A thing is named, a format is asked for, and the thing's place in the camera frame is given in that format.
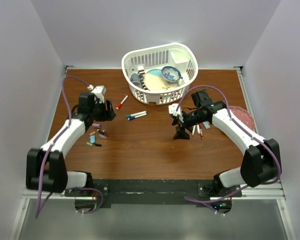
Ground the white grey pen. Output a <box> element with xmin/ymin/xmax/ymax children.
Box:
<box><xmin>191</xmin><ymin>125</ymin><xmax>196</xmax><ymax>136</ymax></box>

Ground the red marker pen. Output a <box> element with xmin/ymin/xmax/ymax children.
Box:
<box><xmin>116</xmin><ymin>95</ymin><xmax>129</xmax><ymax>110</ymax></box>

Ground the purple highlighter cap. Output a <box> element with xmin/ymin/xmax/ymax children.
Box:
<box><xmin>92</xmin><ymin>123</ymin><xmax>102</xmax><ymax>128</ymax></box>

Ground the green marker pen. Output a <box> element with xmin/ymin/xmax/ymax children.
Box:
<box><xmin>125</xmin><ymin>110</ymin><xmax>148</xmax><ymax>119</ymax></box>

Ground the thin red pen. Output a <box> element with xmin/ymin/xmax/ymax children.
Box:
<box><xmin>199</xmin><ymin>124</ymin><xmax>204</xmax><ymax>141</ymax></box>

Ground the blue marker pen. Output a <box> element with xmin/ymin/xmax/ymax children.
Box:
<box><xmin>127</xmin><ymin>113</ymin><xmax>147</xmax><ymax>121</ymax></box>

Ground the clear red pen cap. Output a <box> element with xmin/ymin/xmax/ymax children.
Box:
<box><xmin>99</xmin><ymin>134</ymin><xmax>107</xmax><ymax>139</ymax></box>

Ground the blue highlighter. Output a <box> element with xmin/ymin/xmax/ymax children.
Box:
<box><xmin>202</xmin><ymin>121</ymin><xmax>211</xmax><ymax>129</ymax></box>

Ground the blue highlighter cap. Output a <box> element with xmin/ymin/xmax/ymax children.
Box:
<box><xmin>90</xmin><ymin>135</ymin><xmax>96</xmax><ymax>144</ymax></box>

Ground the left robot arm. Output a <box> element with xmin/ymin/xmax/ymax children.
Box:
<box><xmin>25</xmin><ymin>86</ymin><xmax>116</xmax><ymax>196</ymax></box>

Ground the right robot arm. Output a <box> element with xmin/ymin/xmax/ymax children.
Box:
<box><xmin>168</xmin><ymin>90</ymin><xmax>282</xmax><ymax>197</ymax></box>

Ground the grey mug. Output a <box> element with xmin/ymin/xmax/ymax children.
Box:
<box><xmin>130</xmin><ymin>73</ymin><xmax>145</xmax><ymax>89</ymax></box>

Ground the cream and blue plate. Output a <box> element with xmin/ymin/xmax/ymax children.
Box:
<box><xmin>144</xmin><ymin>69</ymin><xmax>178</xmax><ymax>92</ymax></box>

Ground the blue patterned bowl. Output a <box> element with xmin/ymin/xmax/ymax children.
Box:
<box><xmin>161</xmin><ymin>66</ymin><xmax>181</xmax><ymax>83</ymax></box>

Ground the striped cup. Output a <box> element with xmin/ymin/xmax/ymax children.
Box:
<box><xmin>137</xmin><ymin>65</ymin><xmax>148</xmax><ymax>90</ymax></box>

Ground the pink dotted plate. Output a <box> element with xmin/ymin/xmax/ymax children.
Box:
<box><xmin>229</xmin><ymin>106</ymin><xmax>256</xmax><ymax>131</ymax></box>

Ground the white plastic basket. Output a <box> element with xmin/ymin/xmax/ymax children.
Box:
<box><xmin>121</xmin><ymin>43</ymin><xmax>199</xmax><ymax>105</ymax></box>

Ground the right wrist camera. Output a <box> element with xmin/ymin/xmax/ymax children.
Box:
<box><xmin>168</xmin><ymin>103</ymin><xmax>184</xmax><ymax>123</ymax></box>

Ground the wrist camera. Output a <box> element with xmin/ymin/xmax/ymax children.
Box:
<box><xmin>91</xmin><ymin>85</ymin><xmax>107</xmax><ymax>104</ymax></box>
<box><xmin>168</xmin><ymin>103</ymin><xmax>184</xmax><ymax>123</ymax></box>

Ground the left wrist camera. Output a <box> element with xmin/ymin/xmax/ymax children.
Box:
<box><xmin>91</xmin><ymin>85</ymin><xmax>107</xmax><ymax>104</ymax></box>

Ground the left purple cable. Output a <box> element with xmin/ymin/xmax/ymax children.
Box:
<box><xmin>34</xmin><ymin>75</ymin><xmax>95</xmax><ymax>219</ymax></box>

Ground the purple cable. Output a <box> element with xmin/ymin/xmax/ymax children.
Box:
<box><xmin>34</xmin><ymin>75</ymin><xmax>95</xmax><ymax>219</ymax></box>
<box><xmin>177</xmin><ymin>84</ymin><xmax>282</xmax><ymax>208</ymax></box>

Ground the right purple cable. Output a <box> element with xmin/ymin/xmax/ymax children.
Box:
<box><xmin>177</xmin><ymin>84</ymin><xmax>282</xmax><ymax>208</ymax></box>

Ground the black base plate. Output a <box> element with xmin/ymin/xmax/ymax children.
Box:
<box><xmin>64</xmin><ymin>178</ymin><xmax>243</xmax><ymax>210</ymax></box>

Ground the aluminium frame rail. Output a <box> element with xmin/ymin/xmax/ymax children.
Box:
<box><xmin>241</xmin><ymin>180</ymin><xmax>286</xmax><ymax>200</ymax></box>

